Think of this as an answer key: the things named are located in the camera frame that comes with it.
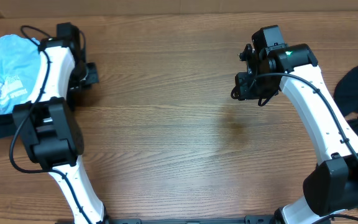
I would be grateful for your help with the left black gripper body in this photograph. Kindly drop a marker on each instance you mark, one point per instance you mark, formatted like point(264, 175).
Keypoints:
point(85, 75)

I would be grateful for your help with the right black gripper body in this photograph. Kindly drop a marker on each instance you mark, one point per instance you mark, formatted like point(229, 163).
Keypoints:
point(245, 84)

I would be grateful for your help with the light blue printed t-shirt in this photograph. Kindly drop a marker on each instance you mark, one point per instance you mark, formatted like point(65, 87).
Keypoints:
point(19, 68)

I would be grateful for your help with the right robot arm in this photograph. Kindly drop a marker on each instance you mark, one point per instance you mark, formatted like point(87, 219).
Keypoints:
point(275, 67)

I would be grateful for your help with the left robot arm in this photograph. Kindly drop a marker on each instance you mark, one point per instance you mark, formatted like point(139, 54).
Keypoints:
point(47, 127)

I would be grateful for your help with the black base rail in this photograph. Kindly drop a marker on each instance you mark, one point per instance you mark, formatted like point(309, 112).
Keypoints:
point(191, 221)

